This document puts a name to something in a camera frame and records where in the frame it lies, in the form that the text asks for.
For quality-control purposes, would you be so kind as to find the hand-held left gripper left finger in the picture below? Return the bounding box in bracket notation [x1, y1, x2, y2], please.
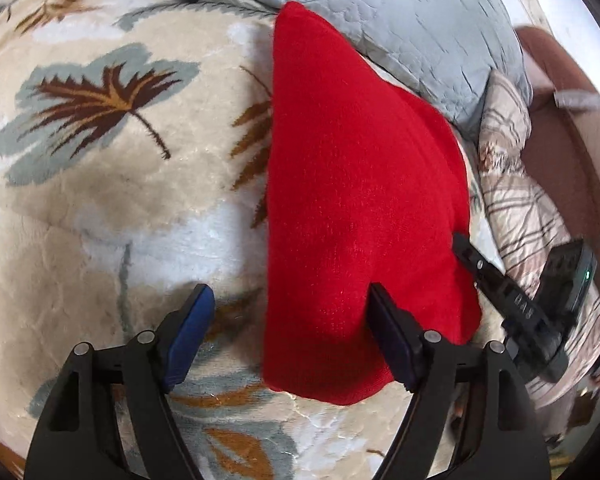
[24, 282, 216, 480]

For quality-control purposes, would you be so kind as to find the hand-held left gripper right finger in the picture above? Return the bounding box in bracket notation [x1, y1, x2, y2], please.
[367, 282, 552, 480]

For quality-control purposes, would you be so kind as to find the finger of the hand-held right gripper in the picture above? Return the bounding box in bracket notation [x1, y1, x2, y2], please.
[451, 232, 556, 331]

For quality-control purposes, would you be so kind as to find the red and blue knit sweater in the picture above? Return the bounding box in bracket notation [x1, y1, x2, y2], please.
[261, 0, 483, 407]

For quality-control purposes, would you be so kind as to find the plaid beige pillow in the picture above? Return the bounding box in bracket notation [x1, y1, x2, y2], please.
[472, 67, 600, 411]

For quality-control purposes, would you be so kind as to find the brown padded headboard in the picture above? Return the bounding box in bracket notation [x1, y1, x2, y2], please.
[515, 25, 600, 281]

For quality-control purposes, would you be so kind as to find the leaf print plush blanket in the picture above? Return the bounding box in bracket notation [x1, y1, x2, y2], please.
[0, 0, 491, 480]

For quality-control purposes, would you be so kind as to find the grey quilted pillow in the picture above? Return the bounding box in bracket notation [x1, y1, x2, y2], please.
[242, 0, 531, 143]

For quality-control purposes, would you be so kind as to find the white strap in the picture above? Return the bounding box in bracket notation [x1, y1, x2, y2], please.
[554, 89, 600, 111]

